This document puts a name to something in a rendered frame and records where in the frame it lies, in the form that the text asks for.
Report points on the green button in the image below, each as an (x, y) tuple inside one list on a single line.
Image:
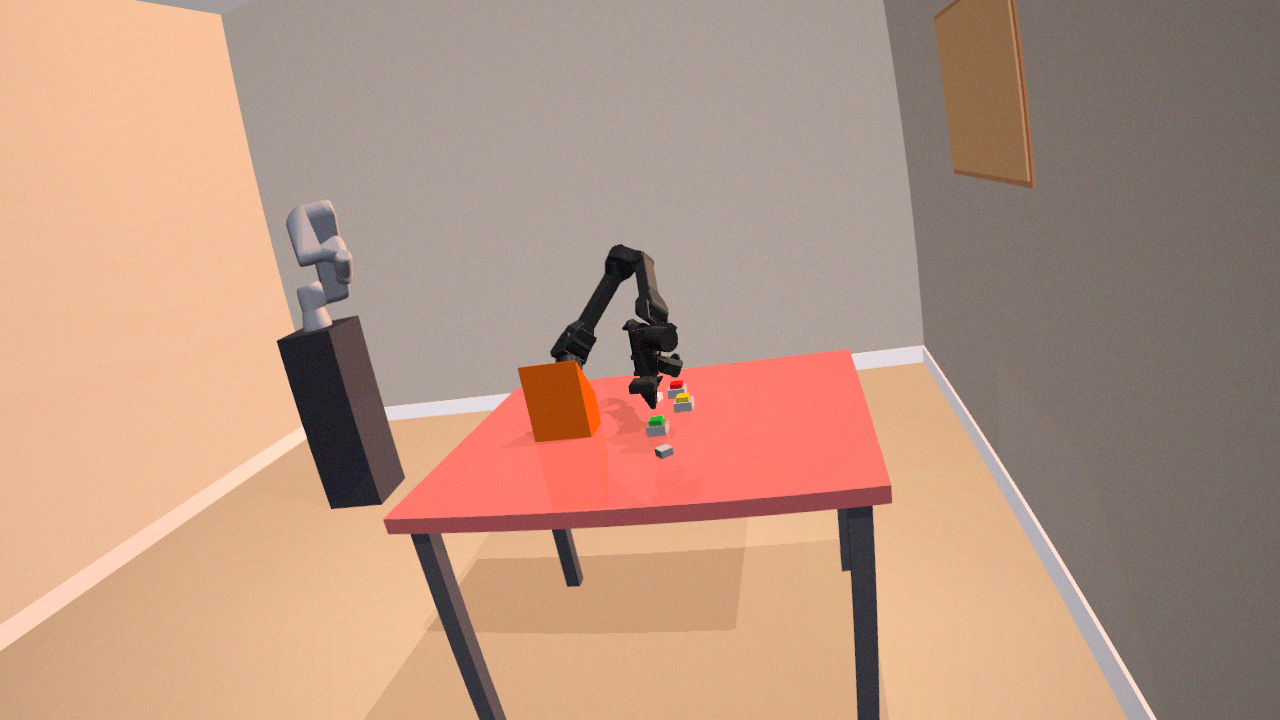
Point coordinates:
[(657, 426)]

